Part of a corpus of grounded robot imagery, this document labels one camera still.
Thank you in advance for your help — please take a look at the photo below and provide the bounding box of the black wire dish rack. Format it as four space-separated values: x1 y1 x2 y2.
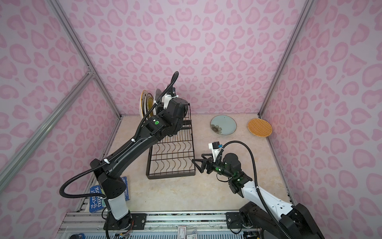
146 110 196 180

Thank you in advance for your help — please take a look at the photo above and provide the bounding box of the aluminium frame post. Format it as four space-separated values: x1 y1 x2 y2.
258 0 316 119
46 0 122 119

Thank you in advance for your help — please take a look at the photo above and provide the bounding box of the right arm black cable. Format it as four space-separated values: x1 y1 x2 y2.
219 140 291 239

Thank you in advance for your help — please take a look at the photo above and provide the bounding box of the white plate orange sunburst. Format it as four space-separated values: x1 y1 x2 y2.
144 93 154 115

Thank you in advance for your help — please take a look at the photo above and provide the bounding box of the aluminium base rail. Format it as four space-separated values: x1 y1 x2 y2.
56 211 261 239

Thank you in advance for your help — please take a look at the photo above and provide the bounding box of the grey blue plate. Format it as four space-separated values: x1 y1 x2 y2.
154 89 163 106

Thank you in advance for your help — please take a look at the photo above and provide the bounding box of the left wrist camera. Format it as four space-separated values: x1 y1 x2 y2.
162 94 179 110

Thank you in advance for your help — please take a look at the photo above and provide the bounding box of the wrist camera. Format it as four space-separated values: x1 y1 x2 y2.
209 141 224 163
162 94 179 110

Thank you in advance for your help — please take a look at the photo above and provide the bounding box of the aluminium frame right post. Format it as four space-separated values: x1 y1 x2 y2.
258 0 316 119

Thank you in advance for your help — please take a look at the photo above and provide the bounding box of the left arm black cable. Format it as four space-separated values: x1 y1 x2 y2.
59 71 180 200

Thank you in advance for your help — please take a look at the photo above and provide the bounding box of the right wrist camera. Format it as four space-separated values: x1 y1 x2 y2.
209 141 224 163

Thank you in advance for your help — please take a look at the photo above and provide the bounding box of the green woven bamboo tray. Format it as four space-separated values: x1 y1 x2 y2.
145 93 154 112

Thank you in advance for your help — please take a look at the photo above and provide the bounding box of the star plate yellow rim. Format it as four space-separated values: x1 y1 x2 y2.
140 90 148 118

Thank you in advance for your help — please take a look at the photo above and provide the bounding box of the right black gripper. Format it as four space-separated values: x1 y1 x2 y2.
192 154 234 179

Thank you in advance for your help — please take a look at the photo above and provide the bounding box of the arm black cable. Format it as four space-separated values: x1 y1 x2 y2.
59 71 180 200
219 140 291 239

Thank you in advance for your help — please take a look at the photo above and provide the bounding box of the orange woven tray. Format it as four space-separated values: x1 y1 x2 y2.
247 119 273 137

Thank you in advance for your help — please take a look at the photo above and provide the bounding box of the aluminium frame left diagonal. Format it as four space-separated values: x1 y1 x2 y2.
1 70 94 192

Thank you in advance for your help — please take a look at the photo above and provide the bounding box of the pale blue flower plate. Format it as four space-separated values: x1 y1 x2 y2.
210 115 237 135

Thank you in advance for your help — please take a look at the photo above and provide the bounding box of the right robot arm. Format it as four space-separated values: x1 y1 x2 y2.
192 153 324 239

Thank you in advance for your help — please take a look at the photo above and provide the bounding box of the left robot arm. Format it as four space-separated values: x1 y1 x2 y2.
91 98 189 231

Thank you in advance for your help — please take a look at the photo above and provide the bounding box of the aluminium frame left post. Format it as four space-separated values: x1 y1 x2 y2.
46 0 122 119

